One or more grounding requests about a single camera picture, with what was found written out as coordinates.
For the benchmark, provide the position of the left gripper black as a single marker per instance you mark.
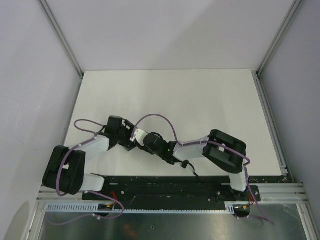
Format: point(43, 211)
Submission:
point(128, 141)

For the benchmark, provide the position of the black folding umbrella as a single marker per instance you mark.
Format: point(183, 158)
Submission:
point(164, 150)

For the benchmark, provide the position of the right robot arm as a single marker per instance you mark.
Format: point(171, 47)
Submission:
point(223, 150)

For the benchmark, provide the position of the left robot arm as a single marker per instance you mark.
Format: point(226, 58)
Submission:
point(65, 171)

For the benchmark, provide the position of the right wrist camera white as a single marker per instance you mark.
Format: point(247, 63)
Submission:
point(138, 135)

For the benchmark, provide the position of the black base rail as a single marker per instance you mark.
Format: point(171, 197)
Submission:
point(171, 193)

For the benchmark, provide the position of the right aluminium frame post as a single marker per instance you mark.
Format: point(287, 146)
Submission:
point(280, 34)

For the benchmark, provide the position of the aluminium frame post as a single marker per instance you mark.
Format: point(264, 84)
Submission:
point(52, 20)
point(280, 34)

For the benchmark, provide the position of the left aluminium frame post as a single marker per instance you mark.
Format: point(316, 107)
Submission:
point(52, 20)

